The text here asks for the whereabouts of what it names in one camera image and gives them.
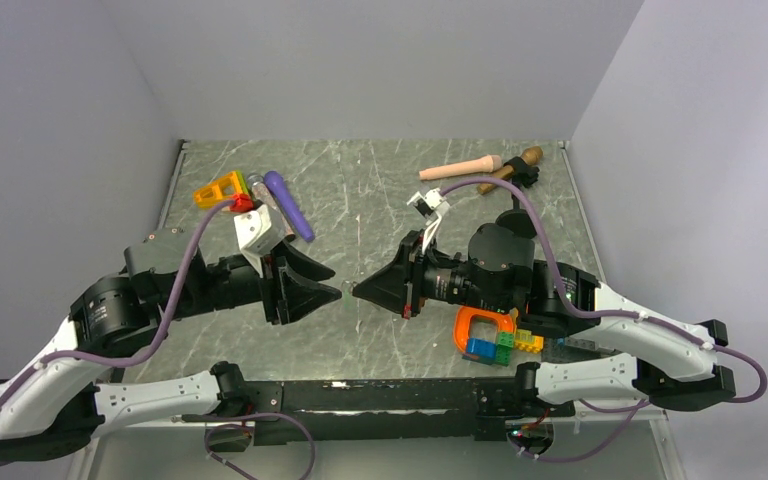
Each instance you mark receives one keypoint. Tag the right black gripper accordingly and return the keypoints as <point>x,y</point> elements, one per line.
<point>399,286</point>

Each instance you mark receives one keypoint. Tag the green toy brick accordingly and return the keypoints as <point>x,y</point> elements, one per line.
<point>504,345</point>

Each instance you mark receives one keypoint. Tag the orange curved track piece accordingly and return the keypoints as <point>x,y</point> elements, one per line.
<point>469,319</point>

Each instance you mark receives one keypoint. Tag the yellow toy brick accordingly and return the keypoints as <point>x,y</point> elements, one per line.
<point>527,341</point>

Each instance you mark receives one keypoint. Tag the blue toy brick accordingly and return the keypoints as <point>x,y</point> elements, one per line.
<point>480,351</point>

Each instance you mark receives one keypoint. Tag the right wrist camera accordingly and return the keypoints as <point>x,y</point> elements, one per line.
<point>433,206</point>

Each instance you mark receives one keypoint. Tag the gold microphone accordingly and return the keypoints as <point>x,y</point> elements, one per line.
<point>523,169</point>

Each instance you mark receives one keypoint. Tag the glitter tube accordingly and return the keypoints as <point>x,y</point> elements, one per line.
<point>261,192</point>

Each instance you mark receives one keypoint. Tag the black microphone stand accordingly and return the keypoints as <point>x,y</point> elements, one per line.
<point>515,219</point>

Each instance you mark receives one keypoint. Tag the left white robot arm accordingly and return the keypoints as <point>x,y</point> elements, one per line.
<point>56,405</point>

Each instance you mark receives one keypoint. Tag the orange triangle toy block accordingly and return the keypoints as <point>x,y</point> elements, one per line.
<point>229,186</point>

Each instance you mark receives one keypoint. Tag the purple tube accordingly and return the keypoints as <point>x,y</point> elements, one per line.
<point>280,191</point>

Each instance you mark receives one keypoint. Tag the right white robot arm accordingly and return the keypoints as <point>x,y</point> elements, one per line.
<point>671,364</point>

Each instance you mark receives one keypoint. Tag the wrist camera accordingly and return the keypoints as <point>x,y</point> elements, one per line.
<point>259,228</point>
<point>433,206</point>

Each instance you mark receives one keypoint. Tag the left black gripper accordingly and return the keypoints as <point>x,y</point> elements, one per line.
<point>289,282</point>

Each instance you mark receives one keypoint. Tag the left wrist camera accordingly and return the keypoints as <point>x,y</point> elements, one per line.
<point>259,228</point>

